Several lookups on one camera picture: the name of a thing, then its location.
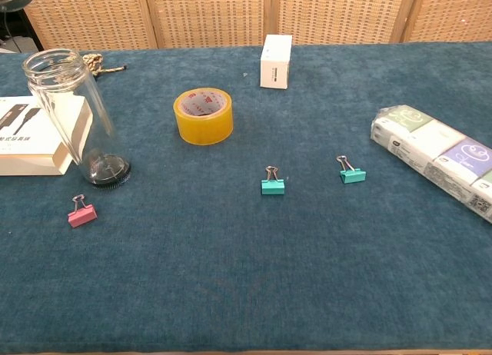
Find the pink binder clip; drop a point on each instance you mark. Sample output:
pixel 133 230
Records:
pixel 82 216

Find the teal binder clip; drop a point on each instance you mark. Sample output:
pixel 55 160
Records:
pixel 273 187
pixel 353 176

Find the blue-green fabric tablecloth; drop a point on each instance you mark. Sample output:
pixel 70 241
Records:
pixel 246 274

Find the clear glass jar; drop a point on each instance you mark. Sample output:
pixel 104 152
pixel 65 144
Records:
pixel 78 113

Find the small upright white box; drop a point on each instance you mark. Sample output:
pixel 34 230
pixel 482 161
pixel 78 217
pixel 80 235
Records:
pixel 274 72

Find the flat white product box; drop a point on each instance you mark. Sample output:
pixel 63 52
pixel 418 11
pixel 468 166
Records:
pixel 27 155

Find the plastic-wrapped tissue multipack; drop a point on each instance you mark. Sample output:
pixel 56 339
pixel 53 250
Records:
pixel 430 140

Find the woven wicker screen panel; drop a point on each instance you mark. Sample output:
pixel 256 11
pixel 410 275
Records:
pixel 453 13
pixel 342 13
pixel 88 17
pixel 211 15

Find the yellow packing tape roll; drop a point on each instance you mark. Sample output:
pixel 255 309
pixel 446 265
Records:
pixel 203 130

